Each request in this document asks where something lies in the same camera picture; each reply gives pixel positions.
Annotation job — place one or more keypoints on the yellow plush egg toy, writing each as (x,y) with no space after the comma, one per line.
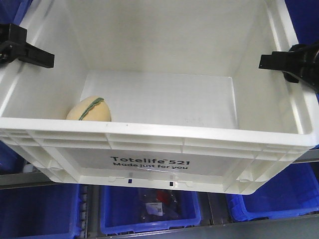
(93,108)

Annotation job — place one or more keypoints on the packaged item in bin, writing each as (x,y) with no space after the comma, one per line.
(158,205)

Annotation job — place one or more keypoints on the blue bin right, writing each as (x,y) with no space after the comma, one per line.
(291,193)

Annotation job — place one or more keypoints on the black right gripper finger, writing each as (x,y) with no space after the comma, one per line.
(299,64)

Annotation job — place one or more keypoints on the blue bin left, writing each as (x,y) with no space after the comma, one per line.
(42,212)

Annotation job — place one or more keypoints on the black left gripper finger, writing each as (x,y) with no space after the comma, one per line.
(13,45)

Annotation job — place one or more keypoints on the blue bin centre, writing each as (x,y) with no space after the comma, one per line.
(127,209)

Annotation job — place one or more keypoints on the blue bin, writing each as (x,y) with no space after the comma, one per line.
(127,209)
(291,193)
(42,212)

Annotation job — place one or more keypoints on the white plastic tote box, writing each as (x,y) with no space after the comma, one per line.
(190,107)

